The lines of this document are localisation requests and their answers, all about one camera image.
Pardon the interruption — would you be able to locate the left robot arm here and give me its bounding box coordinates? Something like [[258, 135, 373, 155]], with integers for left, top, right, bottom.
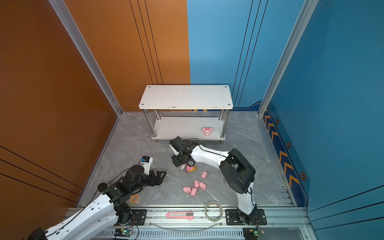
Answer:
[[28, 165, 167, 240]]

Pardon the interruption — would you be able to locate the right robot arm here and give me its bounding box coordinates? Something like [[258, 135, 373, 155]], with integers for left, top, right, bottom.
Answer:
[[170, 137, 257, 217]]

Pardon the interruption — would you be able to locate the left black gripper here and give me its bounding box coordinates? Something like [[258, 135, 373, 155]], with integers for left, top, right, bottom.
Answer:
[[131, 169, 167, 195]]

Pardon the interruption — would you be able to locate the left circuit board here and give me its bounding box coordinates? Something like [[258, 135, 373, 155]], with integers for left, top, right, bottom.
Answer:
[[114, 229, 134, 239]]

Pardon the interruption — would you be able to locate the pink pig toy left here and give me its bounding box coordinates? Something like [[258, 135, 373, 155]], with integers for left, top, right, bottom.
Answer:
[[183, 187, 192, 193]]

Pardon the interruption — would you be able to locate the circuit board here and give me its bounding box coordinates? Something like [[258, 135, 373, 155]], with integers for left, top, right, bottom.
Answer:
[[114, 229, 134, 239], [243, 228, 260, 240]]

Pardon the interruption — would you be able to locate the right circuit board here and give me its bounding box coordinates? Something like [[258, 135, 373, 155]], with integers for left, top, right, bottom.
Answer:
[[243, 228, 260, 240]]

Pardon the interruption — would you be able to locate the pink pig toy right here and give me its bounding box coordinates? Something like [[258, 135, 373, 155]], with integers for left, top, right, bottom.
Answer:
[[199, 182, 207, 191]]

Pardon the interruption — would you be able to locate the white two-tier shelf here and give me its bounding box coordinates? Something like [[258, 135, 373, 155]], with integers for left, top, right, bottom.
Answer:
[[139, 85, 234, 142]]

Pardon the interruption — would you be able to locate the pink yellow figure toy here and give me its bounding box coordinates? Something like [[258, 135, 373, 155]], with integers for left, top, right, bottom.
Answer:
[[186, 166, 197, 173]]

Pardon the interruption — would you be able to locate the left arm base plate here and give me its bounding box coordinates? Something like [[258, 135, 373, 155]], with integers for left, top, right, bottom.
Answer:
[[117, 209, 147, 226]]

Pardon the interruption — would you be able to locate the pink pig toy middle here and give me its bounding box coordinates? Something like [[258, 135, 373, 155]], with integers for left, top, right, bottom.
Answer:
[[194, 180, 200, 189]]

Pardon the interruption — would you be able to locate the small pink pig toy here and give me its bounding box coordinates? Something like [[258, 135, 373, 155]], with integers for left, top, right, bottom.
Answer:
[[201, 171, 208, 179]]

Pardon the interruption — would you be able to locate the orange tape roll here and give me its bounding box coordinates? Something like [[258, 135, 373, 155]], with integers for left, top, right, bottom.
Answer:
[[129, 194, 140, 205]]

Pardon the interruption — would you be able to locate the coiled clear tube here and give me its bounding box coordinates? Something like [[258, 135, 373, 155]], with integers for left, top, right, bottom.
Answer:
[[204, 201, 224, 223]]

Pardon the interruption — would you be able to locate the pink pig toy bottom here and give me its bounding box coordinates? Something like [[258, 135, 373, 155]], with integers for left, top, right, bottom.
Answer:
[[190, 188, 197, 197]]

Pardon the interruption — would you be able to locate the pink bow character toy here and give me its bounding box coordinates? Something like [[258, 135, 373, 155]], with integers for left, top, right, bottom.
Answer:
[[202, 128, 214, 136]]

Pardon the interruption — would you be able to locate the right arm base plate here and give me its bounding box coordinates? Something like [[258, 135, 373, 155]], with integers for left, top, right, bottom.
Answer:
[[225, 208, 268, 226]]

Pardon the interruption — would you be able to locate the pink utility knife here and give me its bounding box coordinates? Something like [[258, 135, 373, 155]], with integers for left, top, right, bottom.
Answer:
[[166, 211, 194, 220]]

